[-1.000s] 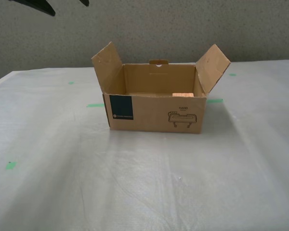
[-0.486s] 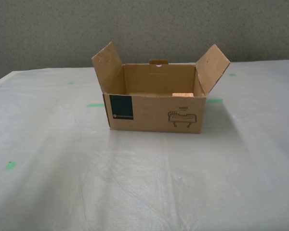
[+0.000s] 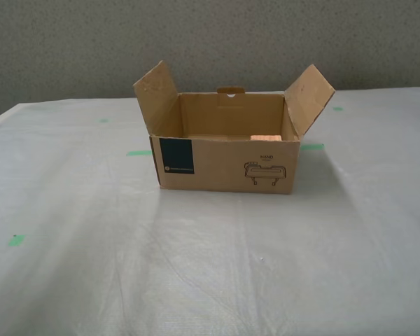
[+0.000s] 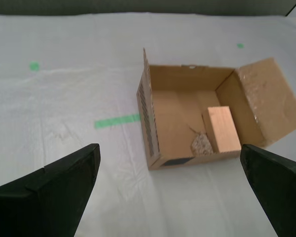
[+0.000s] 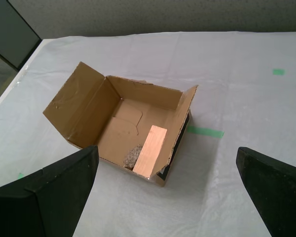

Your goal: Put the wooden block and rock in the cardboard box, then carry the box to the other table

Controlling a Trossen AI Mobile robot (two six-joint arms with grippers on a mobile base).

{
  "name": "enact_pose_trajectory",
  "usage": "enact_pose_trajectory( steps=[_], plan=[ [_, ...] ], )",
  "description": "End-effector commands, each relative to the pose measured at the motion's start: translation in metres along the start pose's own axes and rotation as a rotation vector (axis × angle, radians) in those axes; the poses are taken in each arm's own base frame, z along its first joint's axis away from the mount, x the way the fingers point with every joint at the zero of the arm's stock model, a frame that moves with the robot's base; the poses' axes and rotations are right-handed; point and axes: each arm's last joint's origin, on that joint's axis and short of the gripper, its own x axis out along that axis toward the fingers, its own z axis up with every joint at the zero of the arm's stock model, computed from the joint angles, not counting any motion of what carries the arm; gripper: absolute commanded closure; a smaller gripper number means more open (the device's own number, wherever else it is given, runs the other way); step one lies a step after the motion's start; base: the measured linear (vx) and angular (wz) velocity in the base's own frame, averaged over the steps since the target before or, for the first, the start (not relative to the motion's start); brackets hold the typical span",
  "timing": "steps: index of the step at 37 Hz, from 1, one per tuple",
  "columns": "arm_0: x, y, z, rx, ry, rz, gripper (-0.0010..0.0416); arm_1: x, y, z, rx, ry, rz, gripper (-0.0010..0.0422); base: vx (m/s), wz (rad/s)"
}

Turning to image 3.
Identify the light wooden block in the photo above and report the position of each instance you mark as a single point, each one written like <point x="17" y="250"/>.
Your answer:
<point x="266" y="138"/>

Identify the small green tape mark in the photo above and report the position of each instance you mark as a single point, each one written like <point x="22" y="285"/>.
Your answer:
<point x="103" y="121"/>
<point x="15" y="240"/>
<point x="337" y="108"/>

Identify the brown cardboard box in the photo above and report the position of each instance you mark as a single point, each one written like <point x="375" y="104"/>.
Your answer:
<point x="227" y="168"/>

